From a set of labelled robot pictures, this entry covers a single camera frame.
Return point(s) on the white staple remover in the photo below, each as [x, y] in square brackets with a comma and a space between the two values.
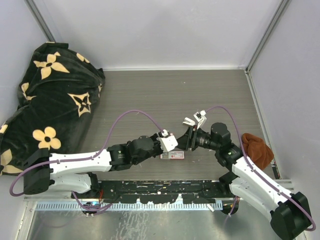
[188, 122]

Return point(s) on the white slotted cable duct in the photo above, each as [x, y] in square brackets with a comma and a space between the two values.
[176, 206]

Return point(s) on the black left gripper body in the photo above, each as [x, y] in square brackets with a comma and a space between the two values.
[157, 149]

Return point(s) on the black floral blanket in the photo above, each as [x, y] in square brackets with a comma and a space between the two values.
[57, 98]

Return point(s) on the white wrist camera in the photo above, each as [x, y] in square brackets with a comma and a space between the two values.
[167, 140]
[200, 117]

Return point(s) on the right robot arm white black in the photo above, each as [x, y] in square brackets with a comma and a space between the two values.
[288, 213]

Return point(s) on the red white staple box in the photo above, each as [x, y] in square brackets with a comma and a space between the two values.
[173, 155]

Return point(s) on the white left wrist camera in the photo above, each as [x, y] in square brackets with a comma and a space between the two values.
[167, 140]

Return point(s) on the brown cloth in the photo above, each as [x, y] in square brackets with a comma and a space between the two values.
[257, 150]

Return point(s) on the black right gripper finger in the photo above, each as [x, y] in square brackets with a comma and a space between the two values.
[183, 145]
[187, 136]

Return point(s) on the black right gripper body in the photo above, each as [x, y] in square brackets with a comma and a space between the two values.
[202, 139]

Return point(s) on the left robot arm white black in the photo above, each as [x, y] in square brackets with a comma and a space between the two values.
[55, 172]

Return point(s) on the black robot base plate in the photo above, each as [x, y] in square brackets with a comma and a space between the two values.
[158, 191]

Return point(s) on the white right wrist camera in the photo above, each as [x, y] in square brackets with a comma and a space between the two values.
[200, 117]

